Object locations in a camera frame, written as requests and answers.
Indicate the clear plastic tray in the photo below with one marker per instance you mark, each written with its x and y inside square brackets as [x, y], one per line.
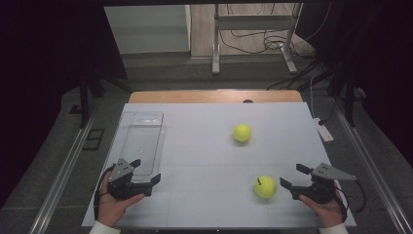
[142, 139]

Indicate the black stand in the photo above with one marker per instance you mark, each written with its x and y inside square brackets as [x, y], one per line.
[84, 104]
[349, 104]

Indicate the yellow tennis ball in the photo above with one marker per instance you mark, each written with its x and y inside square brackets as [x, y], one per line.
[265, 187]
[242, 132]

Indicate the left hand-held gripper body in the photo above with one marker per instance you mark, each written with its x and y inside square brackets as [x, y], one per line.
[121, 182]

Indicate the grey metal stand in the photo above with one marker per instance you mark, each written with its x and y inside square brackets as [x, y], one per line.
[253, 22]

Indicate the white power strip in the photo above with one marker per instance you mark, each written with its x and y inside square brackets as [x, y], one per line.
[323, 130]

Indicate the person's right hand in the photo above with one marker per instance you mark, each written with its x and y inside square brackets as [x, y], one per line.
[326, 213]

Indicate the white board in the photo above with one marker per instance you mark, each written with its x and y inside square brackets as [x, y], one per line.
[207, 162]

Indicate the white cabinet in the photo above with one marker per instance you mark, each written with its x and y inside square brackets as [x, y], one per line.
[149, 29]

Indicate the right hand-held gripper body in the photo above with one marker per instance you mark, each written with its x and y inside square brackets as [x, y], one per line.
[319, 188]

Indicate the wooden table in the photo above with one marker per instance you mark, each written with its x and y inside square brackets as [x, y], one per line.
[195, 97]

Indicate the dark curtain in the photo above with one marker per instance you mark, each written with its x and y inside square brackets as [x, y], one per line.
[373, 48]
[48, 65]

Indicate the black floor frame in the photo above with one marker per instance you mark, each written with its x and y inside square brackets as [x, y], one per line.
[93, 139]

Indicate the person's left hand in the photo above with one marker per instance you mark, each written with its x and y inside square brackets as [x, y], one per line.
[112, 208]

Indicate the dark table grommet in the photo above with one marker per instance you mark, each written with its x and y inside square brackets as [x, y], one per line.
[247, 101]

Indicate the aluminium rail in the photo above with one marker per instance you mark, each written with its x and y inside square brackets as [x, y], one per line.
[370, 169]
[61, 182]

